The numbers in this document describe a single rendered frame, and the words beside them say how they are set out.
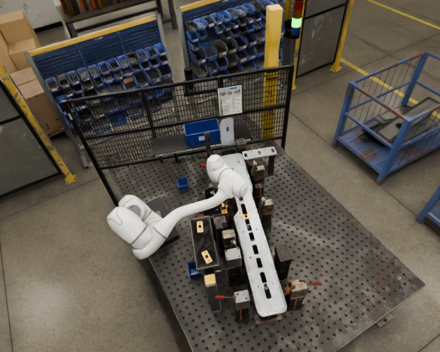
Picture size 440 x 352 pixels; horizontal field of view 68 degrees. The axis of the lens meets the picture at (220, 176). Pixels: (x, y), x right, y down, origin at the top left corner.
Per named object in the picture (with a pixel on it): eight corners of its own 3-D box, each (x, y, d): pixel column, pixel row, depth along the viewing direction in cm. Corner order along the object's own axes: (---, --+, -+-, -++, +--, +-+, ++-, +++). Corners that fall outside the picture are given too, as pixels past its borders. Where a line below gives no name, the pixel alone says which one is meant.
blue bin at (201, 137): (221, 140, 290) (220, 129, 280) (187, 147, 288) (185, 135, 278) (217, 129, 301) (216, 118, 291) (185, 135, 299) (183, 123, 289)
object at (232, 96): (243, 113, 296) (242, 83, 273) (218, 117, 294) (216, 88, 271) (242, 112, 297) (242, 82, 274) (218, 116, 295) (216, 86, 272)
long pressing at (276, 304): (292, 311, 194) (293, 309, 193) (256, 318, 192) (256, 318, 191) (242, 152, 285) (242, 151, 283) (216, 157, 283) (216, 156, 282)
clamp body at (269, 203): (274, 230, 264) (276, 205, 238) (259, 233, 263) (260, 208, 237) (270, 221, 270) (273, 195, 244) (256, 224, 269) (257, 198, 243)
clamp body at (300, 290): (304, 311, 221) (313, 290, 194) (284, 315, 220) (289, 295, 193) (299, 295, 228) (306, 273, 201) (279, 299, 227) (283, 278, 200)
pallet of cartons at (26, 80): (74, 133, 473) (40, 68, 394) (17, 157, 446) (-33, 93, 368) (53, 95, 542) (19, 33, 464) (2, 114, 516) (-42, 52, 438)
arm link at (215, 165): (204, 177, 192) (219, 188, 184) (200, 158, 181) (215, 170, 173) (218, 167, 196) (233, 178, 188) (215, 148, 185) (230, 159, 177)
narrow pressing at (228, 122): (235, 148, 287) (233, 117, 262) (221, 150, 286) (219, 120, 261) (234, 147, 287) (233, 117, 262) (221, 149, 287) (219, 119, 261)
